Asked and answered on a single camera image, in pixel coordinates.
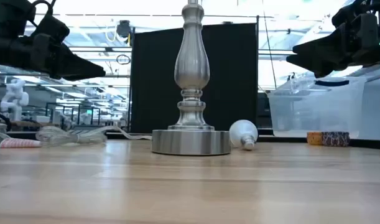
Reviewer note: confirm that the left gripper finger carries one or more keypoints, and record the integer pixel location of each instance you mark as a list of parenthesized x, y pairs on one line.
[(74, 68)]

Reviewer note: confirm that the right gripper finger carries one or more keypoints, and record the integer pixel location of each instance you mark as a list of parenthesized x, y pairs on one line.
[(326, 43), (326, 65)]

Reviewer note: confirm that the clear plastic wrapper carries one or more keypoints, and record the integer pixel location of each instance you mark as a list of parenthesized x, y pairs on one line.
[(68, 137)]

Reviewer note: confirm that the white lightbulb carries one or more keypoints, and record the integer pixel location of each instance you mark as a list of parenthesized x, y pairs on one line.
[(242, 132)]

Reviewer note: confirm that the silver metal table lamp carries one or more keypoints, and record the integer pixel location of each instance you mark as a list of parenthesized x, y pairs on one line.
[(191, 68)]

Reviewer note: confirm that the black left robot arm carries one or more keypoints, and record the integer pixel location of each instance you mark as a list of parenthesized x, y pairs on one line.
[(9, 15)]

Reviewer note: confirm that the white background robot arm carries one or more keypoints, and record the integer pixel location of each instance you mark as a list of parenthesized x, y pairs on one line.
[(14, 99)]

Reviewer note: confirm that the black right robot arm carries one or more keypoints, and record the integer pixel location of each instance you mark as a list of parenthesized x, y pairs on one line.
[(364, 7)]

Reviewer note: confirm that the clear plastic storage bin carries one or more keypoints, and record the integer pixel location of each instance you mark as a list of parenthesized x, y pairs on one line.
[(317, 109)]

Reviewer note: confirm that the purple patterned disc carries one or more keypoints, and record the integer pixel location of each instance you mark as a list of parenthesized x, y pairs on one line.
[(336, 139)]

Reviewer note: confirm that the black partition screen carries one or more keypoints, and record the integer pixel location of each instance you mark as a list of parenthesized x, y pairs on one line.
[(152, 77)]

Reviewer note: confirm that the black aluminium table frame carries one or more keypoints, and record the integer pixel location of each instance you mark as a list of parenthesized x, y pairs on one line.
[(283, 139)]

